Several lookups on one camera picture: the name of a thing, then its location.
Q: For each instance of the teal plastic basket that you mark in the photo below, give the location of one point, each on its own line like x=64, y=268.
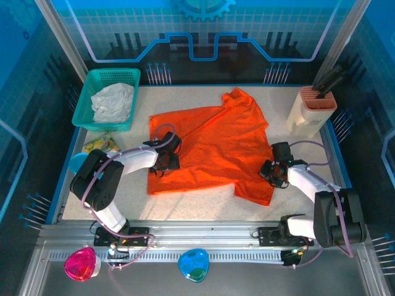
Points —
x=92, y=77

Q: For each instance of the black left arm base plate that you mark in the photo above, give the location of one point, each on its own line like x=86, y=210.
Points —
x=139, y=235

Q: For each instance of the aluminium front rail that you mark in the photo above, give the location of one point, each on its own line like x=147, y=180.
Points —
x=200, y=231

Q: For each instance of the orange t-shirt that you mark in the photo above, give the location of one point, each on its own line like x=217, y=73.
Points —
x=216, y=145

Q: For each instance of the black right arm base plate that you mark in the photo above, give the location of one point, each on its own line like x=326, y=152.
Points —
x=268, y=235

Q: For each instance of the white t-shirt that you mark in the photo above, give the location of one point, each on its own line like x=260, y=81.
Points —
x=112, y=103

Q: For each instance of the small left connector board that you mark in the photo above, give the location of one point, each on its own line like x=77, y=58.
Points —
x=118, y=250

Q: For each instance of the aluminium frame post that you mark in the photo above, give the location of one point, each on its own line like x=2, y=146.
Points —
x=61, y=40
x=342, y=40

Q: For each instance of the yellow green snack packet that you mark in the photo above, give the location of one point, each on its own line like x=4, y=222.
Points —
x=100, y=143

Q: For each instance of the black right connector box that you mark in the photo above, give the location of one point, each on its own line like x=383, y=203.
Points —
x=290, y=258

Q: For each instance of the blue plastic cup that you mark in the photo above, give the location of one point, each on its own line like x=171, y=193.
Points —
x=77, y=163

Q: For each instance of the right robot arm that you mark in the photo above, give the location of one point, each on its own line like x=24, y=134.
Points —
x=308, y=182

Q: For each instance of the blue dome button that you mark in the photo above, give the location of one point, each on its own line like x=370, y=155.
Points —
x=192, y=265

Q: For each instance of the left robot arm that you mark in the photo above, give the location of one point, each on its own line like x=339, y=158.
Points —
x=135, y=160

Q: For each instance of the pink dome button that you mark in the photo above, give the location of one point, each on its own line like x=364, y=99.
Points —
x=78, y=265

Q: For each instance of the cream knife block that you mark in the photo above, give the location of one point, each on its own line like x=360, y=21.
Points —
x=304, y=118

